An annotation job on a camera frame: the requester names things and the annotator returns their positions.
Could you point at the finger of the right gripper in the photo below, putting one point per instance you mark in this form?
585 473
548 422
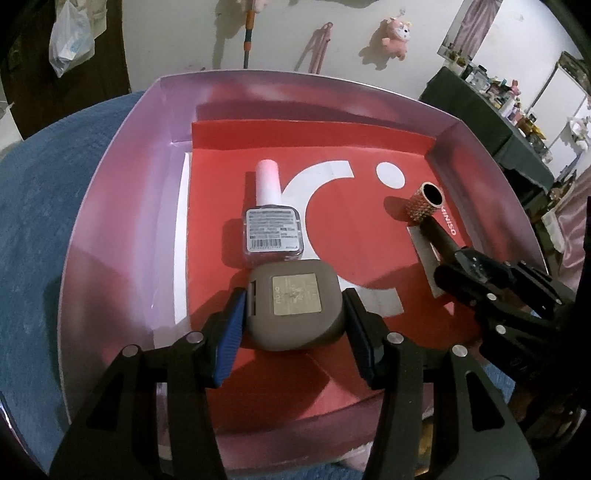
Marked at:
515 296
520 277

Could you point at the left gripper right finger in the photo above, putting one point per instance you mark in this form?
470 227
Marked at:
475 436

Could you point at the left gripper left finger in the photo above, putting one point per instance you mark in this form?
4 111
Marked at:
148 416

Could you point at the black nail polish bottle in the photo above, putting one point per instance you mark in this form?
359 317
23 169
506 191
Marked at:
444 244

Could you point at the gold studded ring cylinder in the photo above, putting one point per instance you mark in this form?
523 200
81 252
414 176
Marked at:
425 202

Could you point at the brown square compact case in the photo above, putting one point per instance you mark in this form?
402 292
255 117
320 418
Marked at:
294 305

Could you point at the pink cap nail polish bottle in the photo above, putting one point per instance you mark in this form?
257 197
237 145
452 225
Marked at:
271 229

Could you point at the pink curtain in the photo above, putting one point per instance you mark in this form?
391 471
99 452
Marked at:
571 215

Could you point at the dark cloth side table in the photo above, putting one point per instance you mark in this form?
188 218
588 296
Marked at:
505 143

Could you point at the pink cardboard box tray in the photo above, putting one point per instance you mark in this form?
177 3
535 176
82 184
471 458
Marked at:
233 220

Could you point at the blue textured table mat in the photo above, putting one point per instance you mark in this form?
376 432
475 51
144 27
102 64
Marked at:
43 182

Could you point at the dark wooden door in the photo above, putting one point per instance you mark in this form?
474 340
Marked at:
34 97

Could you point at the white plastic bag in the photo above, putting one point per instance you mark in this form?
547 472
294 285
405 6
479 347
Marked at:
71 40

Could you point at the pink plush toy on wall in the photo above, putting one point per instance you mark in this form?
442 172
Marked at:
398 34

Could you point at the pink hanger on wall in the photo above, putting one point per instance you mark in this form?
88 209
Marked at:
316 49

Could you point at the orange handled mop stick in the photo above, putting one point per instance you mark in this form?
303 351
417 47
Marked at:
250 16

